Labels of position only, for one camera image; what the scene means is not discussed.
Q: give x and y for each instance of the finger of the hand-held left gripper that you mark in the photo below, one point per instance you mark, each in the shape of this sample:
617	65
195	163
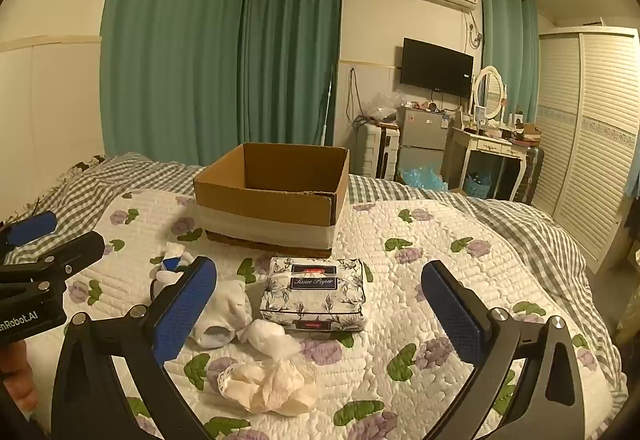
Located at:
75	251
31	226

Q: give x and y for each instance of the white oval mirror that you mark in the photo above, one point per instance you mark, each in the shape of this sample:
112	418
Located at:
487	92

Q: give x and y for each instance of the dark checked suitcase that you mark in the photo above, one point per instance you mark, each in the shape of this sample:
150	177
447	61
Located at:
532	174

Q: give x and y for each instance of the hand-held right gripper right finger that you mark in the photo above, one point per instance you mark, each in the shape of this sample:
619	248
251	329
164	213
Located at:
452	305

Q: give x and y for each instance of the clear plastic bag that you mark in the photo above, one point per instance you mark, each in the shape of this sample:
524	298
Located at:
385	104

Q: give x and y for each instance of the blue and white cloth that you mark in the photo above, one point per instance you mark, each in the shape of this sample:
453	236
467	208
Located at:
170	265

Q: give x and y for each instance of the small grey fridge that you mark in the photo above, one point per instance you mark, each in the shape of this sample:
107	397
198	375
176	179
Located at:
424	134

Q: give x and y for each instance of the person's left hand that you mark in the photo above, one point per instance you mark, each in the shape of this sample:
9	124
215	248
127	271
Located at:
15	380

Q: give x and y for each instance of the white sock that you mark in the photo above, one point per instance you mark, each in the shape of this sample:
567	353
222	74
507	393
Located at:
225	312

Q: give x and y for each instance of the white slatted wardrobe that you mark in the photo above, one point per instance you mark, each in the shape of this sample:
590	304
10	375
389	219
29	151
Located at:
590	129

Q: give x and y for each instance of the green curtain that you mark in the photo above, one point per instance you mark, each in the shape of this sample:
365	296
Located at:
170	44
295	49
505	39

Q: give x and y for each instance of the white suitcase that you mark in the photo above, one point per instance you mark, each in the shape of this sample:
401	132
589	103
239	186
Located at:
375	149

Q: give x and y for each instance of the black wall television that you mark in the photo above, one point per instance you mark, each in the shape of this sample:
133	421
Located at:
436	68

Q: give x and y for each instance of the brown floral bed sheet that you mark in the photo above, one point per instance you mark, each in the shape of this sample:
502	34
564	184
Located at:
82	163

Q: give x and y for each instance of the blue plastic basket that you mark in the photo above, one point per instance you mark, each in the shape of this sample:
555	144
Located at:
477	187

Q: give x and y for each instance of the white mop pole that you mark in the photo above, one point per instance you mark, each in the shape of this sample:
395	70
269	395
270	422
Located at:
327	109

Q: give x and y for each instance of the white floral quilt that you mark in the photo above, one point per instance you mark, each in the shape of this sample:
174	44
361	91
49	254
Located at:
390	270

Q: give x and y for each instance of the white dressing table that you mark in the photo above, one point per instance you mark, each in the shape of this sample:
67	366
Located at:
492	144

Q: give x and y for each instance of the floral tissue pack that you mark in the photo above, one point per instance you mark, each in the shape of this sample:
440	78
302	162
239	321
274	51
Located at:
315	292

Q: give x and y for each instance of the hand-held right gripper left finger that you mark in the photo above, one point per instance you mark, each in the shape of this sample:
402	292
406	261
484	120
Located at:
186	305

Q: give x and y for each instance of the cardboard box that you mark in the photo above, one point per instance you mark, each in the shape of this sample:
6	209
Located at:
270	200

